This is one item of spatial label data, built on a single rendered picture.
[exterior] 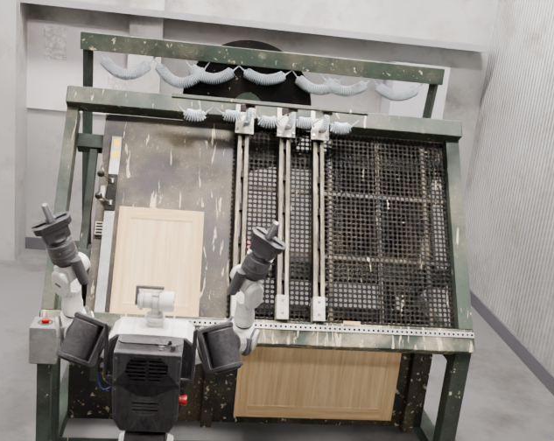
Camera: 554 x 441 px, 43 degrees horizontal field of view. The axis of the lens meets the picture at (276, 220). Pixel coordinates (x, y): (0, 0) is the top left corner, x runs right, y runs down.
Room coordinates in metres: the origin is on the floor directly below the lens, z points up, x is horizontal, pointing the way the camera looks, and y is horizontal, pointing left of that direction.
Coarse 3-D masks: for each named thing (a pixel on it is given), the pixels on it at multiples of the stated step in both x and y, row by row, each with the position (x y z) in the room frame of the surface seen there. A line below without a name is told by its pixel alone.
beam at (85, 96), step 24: (72, 96) 3.70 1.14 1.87; (96, 96) 3.73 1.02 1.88; (120, 96) 3.75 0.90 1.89; (144, 96) 3.78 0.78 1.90; (168, 96) 3.81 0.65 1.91; (216, 120) 3.85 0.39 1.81; (264, 120) 3.85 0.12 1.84; (336, 120) 3.92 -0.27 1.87; (360, 120) 3.94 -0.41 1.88; (384, 120) 3.97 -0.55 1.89; (408, 120) 4.00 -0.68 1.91; (432, 120) 4.03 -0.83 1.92
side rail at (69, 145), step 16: (64, 128) 3.65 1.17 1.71; (64, 144) 3.60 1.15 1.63; (64, 160) 3.55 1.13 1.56; (64, 176) 3.50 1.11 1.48; (64, 192) 3.45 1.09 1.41; (64, 208) 3.41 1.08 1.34; (48, 256) 3.26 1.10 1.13; (48, 272) 3.21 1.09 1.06; (48, 288) 3.17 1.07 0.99; (48, 304) 3.13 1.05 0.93
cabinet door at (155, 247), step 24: (120, 216) 3.47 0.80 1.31; (144, 216) 3.49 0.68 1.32; (168, 216) 3.51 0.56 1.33; (192, 216) 3.54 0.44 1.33; (120, 240) 3.40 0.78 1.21; (144, 240) 3.42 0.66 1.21; (168, 240) 3.44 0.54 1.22; (192, 240) 3.46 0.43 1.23; (120, 264) 3.33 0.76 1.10; (144, 264) 3.35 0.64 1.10; (168, 264) 3.37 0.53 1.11; (192, 264) 3.39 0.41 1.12; (120, 288) 3.26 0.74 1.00; (168, 288) 3.31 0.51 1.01; (192, 288) 3.32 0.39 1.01; (120, 312) 3.19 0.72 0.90; (144, 312) 3.21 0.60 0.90; (168, 312) 3.23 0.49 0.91; (192, 312) 3.26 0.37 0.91
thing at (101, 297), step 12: (120, 144) 3.66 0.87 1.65; (120, 156) 3.65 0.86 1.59; (108, 216) 3.43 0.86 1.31; (108, 228) 3.40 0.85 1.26; (108, 240) 3.37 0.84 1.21; (108, 252) 3.33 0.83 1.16; (108, 264) 3.30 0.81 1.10; (108, 276) 3.26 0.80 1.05; (96, 288) 3.22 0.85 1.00; (96, 300) 3.19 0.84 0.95
